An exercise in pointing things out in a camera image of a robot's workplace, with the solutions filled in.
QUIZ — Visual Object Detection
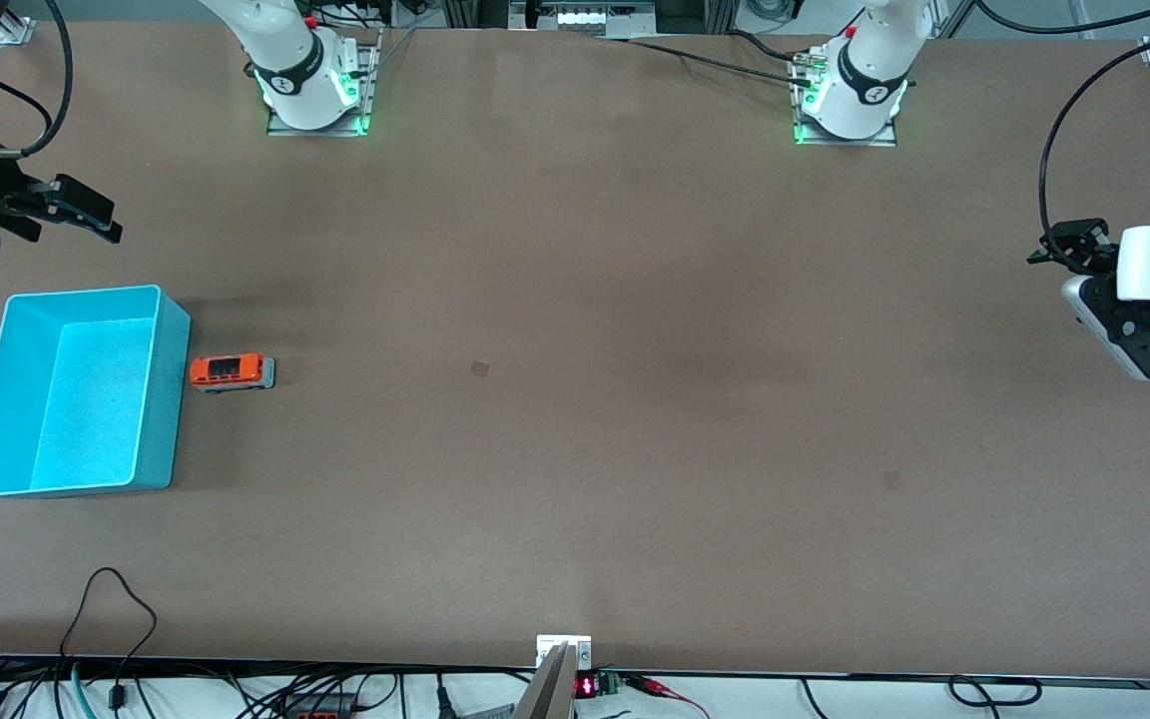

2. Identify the orange toy bus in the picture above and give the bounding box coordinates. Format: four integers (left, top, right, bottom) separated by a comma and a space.
188, 353, 277, 393

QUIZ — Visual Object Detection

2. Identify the blue plastic box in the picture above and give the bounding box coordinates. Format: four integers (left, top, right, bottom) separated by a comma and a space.
0, 286, 192, 498

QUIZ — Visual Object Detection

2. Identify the white lit panel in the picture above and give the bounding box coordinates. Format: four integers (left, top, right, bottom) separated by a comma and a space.
555, 5, 658, 33

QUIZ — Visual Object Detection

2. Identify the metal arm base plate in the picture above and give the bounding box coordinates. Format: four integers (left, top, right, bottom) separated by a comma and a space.
790, 50, 900, 149
266, 28, 383, 138

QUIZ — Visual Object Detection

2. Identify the thick black table cable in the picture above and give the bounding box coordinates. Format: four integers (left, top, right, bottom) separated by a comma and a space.
725, 30, 811, 63

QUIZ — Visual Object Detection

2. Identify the black coiled cable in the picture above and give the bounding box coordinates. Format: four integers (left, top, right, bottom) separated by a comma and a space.
947, 676, 1043, 708

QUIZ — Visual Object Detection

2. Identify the thin black table cable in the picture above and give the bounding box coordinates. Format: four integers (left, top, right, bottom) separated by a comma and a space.
600, 35, 816, 86

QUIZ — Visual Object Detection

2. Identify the aluminium frame rail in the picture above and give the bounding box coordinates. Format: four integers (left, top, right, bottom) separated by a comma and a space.
440, 0, 741, 39

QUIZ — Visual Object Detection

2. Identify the thin black looped cable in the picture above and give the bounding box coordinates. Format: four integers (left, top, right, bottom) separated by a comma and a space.
58, 567, 159, 712

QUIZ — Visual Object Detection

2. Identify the red clip lead wire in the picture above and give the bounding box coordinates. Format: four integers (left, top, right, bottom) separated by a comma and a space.
625, 674, 711, 718

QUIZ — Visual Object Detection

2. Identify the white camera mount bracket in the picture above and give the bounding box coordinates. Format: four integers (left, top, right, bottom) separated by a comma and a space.
536, 635, 593, 670

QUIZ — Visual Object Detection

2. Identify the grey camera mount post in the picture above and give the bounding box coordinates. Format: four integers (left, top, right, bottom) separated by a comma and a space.
513, 644, 576, 719

